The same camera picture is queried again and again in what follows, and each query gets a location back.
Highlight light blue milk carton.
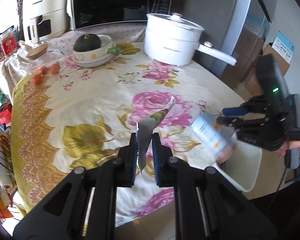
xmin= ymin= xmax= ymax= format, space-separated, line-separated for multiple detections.
xmin=191 ymin=112 xmax=237 ymax=164

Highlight silver torn wrapper piece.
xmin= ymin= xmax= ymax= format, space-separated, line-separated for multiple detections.
xmin=136 ymin=96 xmax=175 ymax=173

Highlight cardboard box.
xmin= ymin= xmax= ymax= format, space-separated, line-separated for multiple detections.
xmin=245 ymin=45 xmax=290 ymax=96

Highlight white plastic chair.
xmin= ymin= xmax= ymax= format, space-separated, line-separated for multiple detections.
xmin=213 ymin=134 xmax=262 ymax=192

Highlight blue white poster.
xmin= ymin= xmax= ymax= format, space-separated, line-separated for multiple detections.
xmin=272 ymin=31 xmax=295 ymax=63

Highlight floral tablecloth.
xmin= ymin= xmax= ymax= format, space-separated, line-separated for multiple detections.
xmin=11 ymin=23 xmax=245 ymax=228

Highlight grey refrigerator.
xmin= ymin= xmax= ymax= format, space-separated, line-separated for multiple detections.
xmin=171 ymin=0 xmax=277 ymax=82

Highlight white electric pot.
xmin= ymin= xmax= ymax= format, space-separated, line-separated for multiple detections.
xmin=144 ymin=13 xmax=237 ymax=66

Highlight white stacked bowls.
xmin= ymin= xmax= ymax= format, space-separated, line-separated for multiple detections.
xmin=72 ymin=35 xmax=115 ymax=68

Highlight green lime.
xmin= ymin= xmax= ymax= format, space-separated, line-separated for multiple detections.
xmin=107 ymin=47 xmax=121 ymax=56

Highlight glass jar with oranges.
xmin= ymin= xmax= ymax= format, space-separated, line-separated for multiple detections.
xmin=26 ymin=44 xmax=65 ymax=87

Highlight dark green pumpkin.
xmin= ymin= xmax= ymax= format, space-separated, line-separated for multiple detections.
xmin=73 ymin=34 xmax=102 ymax=52

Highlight red tea tin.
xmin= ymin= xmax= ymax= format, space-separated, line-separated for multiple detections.
xmin=0 ymin=33 xmax=18 ymax=56

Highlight black microwave oven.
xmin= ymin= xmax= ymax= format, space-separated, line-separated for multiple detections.
xmin=70 ymin=0 xmax=172 ymax=29

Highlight white air fryer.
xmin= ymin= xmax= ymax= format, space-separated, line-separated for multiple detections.
xmin=23 ymin=0 xmax=69 ymax=44

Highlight wire storage rack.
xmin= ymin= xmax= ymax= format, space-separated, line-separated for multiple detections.
xmin=0 ymin=90 xmax=15 ymax=205

